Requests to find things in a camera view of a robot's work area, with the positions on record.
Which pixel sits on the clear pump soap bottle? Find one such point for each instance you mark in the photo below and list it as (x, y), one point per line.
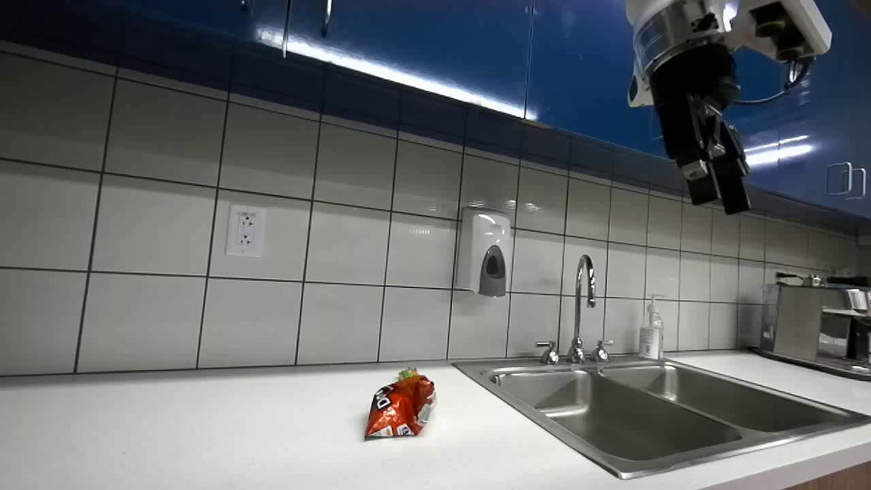
(651, 339)

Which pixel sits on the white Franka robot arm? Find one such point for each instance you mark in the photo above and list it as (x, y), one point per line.
(670, 28)

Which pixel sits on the white wall soap dispenser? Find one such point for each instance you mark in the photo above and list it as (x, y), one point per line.
(481, 246)

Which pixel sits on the stainless steel double sink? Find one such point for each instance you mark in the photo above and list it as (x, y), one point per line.
(655, 426)

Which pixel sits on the blue glossy wall cabinets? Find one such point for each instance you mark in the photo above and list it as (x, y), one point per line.
(452, 43)

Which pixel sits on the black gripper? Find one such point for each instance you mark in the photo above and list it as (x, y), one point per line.
(694, 98)

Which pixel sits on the red chip packet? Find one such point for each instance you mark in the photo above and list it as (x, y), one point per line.
(399, 409)

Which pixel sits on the white wall power outlet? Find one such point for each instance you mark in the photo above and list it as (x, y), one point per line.
(247, 233)

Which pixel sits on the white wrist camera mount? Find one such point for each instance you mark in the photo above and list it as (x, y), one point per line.
(798, 23)

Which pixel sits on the stainless steel countertop appliance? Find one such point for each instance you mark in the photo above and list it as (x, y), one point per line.
(798, 321)

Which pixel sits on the wooden base cabinet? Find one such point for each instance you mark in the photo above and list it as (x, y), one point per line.
(840, 480)

